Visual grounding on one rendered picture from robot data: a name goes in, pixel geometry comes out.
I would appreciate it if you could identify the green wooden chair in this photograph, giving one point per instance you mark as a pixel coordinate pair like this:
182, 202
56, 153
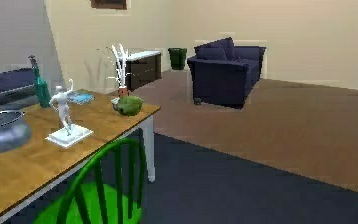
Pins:
93, 203

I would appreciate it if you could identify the wooden table with white legs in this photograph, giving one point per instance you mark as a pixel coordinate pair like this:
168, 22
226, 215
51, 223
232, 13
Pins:
27, 166

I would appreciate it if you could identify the blue plate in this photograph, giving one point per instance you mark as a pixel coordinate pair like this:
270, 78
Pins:
80, 97

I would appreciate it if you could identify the brown framed wall picture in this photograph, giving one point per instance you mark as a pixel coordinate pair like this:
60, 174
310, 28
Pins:
108, 4

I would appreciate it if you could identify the dark blue sofa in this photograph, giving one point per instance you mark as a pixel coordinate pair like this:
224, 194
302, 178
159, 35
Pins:
10, 85

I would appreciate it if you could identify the green waste bin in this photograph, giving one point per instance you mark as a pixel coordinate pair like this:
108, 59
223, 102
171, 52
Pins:
177, 58

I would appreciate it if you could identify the dark cabinet with white top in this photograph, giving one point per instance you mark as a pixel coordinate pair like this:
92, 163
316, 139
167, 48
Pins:
142, 68

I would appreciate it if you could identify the green glass bottle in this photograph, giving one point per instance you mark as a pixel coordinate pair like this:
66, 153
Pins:
41, 88

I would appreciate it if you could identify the dark blue armchair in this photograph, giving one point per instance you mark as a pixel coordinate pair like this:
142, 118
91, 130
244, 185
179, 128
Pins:
225, 75

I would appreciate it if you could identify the white plant in red pot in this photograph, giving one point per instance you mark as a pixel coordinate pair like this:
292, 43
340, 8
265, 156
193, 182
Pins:
121, 71

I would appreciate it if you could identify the white human statuette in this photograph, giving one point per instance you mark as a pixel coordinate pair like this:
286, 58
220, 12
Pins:
64, 110

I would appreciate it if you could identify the dark blue carpet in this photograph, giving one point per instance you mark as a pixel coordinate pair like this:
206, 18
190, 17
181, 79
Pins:
240, 190

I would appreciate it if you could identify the green round teapot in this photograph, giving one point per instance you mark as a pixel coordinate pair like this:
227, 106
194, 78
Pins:
129, 105

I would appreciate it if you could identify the grey metal bowl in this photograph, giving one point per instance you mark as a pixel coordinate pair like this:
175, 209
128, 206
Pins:
5, 131

